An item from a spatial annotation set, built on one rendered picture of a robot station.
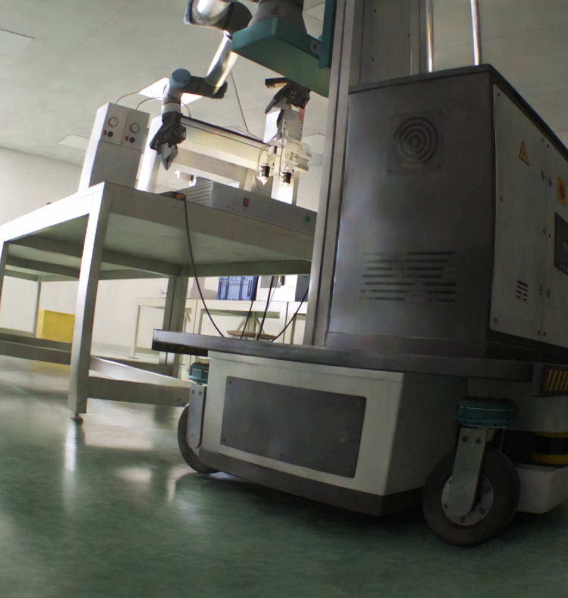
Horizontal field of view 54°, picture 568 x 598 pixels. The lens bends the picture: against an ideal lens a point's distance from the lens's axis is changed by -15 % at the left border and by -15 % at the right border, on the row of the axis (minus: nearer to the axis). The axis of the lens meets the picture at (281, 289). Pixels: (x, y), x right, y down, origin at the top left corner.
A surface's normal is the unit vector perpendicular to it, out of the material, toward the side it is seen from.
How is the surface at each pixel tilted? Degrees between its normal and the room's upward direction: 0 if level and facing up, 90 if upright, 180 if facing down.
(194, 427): 90
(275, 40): 180
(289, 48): 180
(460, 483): 90
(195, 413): 90
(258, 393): 90
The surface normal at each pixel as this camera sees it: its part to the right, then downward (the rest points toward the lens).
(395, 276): -0.69, -0.15
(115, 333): 0.65, 0.00
